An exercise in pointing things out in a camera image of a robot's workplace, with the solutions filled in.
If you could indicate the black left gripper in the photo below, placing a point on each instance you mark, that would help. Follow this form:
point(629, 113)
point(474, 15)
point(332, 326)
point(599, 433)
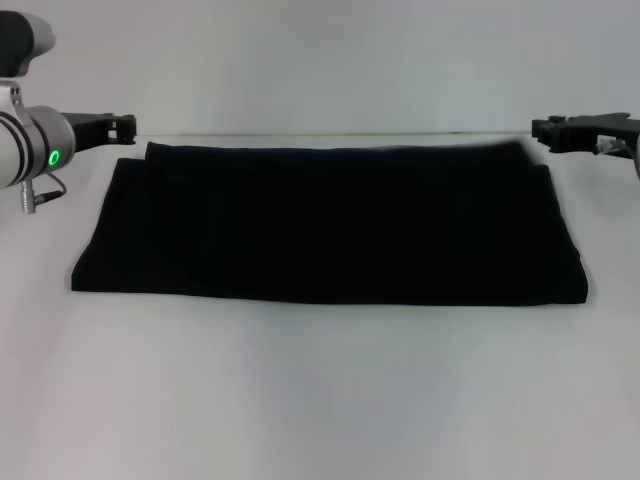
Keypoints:
point(92, 127)

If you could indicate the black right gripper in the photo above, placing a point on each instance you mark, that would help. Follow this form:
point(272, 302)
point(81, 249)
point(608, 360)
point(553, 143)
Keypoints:
point(605, 131)

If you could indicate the black shirt with FREE print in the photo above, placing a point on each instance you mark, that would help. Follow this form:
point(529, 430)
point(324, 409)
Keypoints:
point(325, 225)

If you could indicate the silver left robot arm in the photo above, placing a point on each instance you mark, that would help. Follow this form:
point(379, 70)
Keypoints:
point(30, 145)

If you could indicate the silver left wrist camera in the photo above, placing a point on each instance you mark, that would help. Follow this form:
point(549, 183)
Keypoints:
point(22, 42)

